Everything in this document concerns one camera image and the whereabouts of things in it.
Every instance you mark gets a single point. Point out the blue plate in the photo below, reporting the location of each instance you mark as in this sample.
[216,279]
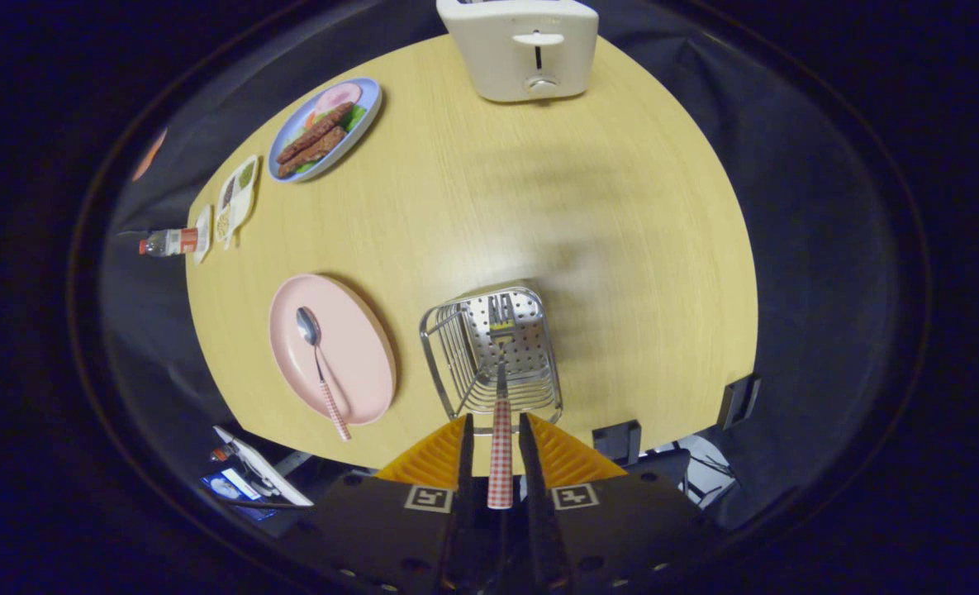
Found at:
[369,99]

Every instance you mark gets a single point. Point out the black table clamp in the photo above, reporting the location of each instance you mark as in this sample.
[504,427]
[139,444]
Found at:
[737,401]

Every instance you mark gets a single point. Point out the blue printed card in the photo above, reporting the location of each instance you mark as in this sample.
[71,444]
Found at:
[229,487]

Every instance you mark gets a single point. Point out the white divided seasoning tray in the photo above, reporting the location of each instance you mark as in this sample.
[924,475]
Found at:
[237,207]

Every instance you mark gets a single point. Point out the brown meat strip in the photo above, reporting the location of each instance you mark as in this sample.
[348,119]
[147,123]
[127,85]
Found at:
[316,153]
[316,132]

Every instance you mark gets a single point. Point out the clear bottle with red label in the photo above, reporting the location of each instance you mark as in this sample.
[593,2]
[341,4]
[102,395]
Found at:
[171,241]

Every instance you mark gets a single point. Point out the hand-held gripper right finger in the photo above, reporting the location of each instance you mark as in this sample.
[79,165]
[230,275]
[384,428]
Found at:
[530,463]

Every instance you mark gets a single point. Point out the small red object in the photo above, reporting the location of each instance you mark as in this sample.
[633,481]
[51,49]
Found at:
[220,454]

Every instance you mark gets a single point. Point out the green lettuce leaf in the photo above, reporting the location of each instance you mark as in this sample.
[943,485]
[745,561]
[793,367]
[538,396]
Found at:
[355,117]

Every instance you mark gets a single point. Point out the white flat board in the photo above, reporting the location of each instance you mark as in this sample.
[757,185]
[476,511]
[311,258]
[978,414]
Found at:
[266,475]

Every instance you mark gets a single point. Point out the white toaster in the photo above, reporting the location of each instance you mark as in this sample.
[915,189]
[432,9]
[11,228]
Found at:
[497,49]

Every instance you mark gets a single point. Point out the pink ham slice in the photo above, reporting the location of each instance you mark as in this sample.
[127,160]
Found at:
[339,95]

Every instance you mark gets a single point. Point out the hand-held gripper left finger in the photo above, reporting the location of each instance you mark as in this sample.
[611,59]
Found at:
[464,463]

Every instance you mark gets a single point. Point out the small white coaster dish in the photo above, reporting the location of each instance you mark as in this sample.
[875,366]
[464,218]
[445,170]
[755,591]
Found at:
[204,216]

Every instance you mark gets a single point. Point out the pink plate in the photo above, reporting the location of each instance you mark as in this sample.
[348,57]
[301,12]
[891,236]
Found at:
[357,347]

